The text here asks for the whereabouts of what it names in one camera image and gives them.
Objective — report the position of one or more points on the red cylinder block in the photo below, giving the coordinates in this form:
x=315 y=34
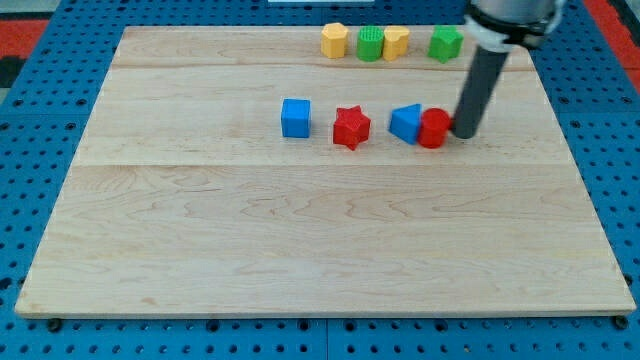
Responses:
x=435 y=124

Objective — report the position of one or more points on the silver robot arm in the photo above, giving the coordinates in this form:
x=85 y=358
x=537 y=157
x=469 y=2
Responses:
x=499 y=25

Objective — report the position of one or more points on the blue cube block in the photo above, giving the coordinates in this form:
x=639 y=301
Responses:
x=296 y=118

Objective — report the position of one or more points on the blue triangle block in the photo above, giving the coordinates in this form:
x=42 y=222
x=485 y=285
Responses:
x=405 y=123

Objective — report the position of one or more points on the red star block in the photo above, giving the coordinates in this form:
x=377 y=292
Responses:
x=351 y=127

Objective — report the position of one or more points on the wooden board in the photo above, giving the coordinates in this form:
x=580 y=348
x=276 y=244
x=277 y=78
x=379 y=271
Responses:
x=184 y=199

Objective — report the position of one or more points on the green cylinder block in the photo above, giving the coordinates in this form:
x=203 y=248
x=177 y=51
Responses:
x=369 y=43

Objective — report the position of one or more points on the yellow hexagon block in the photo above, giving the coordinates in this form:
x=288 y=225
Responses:
x=334 y=40

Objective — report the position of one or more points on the yellow heart block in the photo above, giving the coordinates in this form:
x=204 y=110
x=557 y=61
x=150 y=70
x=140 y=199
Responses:
x=396 y=40

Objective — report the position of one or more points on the green star block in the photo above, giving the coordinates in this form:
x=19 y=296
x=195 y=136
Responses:
x=445 y=44

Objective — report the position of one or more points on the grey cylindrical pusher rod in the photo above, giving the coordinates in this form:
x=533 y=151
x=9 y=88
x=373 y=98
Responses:
x=482 y=77

